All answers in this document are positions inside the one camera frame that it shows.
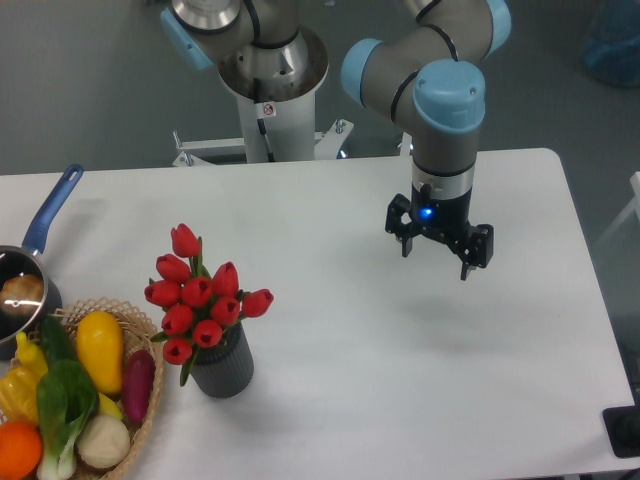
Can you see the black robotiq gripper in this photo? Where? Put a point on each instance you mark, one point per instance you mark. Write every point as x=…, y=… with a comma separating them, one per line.
x=445, y=221

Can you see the red tulip bouquet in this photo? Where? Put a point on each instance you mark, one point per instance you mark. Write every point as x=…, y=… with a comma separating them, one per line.
x=199, y=307

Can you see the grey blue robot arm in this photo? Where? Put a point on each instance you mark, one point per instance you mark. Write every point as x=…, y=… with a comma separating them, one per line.
x=427, y=84

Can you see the dark grey ribbed vase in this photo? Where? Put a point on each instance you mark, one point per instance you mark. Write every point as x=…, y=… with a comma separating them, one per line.
x=224, y=371

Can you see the blue bag on floor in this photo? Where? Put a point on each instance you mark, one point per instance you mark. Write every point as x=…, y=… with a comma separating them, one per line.
x=611, y=49

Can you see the black device at table edge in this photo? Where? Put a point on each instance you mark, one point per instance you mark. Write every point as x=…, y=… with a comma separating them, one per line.
x=622, y=426

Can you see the woven wicker basket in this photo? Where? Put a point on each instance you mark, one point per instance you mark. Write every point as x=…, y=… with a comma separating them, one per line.
x=138, y=331

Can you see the purple eggplant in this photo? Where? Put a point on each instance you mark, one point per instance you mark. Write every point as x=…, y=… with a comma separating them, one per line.
x=137, y=385

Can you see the yellow squash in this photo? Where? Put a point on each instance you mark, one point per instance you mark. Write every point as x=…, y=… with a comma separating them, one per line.
x=99, y=346

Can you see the beige garlic bulb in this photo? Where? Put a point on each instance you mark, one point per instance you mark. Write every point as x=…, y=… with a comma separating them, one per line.
x=104, y=442

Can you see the green bok choy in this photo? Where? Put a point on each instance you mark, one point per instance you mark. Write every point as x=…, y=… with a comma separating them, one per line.
x=66, y=399

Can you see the small yellow pepper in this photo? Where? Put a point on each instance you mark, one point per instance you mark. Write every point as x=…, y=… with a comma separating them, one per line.
x=30, y=355

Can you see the yellow bell pepper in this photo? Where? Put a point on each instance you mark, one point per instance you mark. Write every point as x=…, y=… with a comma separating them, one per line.
x=17, y=392

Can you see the orange fruit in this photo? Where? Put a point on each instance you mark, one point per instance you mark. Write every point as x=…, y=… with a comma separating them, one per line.
x=21, y=449

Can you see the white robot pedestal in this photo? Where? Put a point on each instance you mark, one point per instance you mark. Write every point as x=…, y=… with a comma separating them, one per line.
x=275, y=93

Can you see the white frame at right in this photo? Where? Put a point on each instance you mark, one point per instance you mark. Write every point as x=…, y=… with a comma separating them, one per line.
x=623, y=223

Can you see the blue handled saucepan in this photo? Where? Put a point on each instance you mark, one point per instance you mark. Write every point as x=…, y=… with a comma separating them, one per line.
x=28, y=294

